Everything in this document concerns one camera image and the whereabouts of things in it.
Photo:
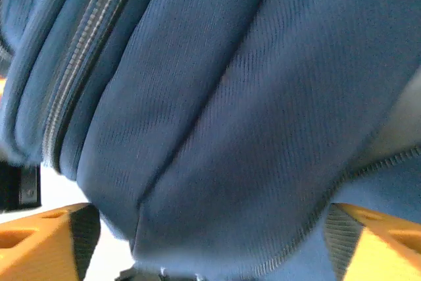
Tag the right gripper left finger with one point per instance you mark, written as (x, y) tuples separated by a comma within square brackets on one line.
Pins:
[(36, 248)]

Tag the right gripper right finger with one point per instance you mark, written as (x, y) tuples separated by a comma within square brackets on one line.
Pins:
[(385, 251)]

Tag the navy blue backpack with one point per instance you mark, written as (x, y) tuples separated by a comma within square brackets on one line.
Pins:
[(230, 96)]

